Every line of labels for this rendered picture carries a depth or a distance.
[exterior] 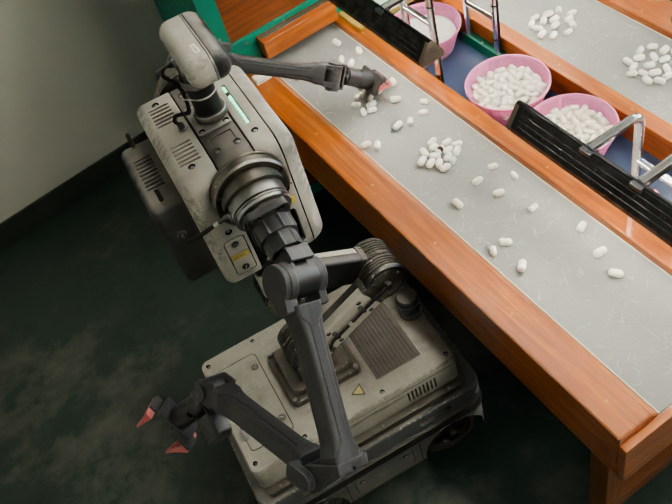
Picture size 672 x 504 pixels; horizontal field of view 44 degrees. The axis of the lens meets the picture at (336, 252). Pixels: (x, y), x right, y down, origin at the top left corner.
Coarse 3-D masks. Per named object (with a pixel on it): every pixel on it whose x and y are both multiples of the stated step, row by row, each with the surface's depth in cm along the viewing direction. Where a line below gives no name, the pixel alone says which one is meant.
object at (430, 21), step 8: (392, 0) 238; (400, 0) 238; (432, 0) 245; (376, 8) 238; (384, 8) 237; (400, 8) 262; (408, 8) 259; (432, 8) 246; (408, 16) 264; (416, 16) 256; (424, 16) 255; (432, 16) 249; (432, 24) 251; (432, 32) 253; (440, 64) 262; (440, 72) 265; (440, 80) 268
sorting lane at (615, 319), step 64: (384, 64) 281; (384, 128) 261; (448, 128) 255; (448, 192) 238; (512, 192) 233; (512, 256) 219; (576, 256) 215; (640, 256) 210; (576, 320) 203; (640, 320) 199; (640, 384) 189
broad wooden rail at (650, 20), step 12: (600, 0) 276; (612, 0) 272; (624, 0) 271; (636, 0) 270; (648, 0) 268; (660, 0) 267; (624, 12) 269; (636, 12) 266; (648, 12) 265; (660, 12) 263; (648, 24) 263; (660, 24) 260
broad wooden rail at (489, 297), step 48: (288, 96) 277; (336, 144) 257; (336, 192) 263; (384, 192) 240; (384, 240) 247; (432, 240) 225; (432, 288) 233; (480, 288) 212; (480, 336) 220; (528, 336) 200; (528, 384) 209; (576, 384) 189; (624, 384) 189; (576, 432) 199; (624, 432) 180
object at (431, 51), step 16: (336, 0) 254; (352, 0) 247; (368, 0) 242; (352, 16) 249; (368, 16) 242; (384, 16) 237; (384, 32) 237; (400, 32) 232; (416, 32) 227; (400, 48) 233; (416, 48) 228; (432, 48) 225
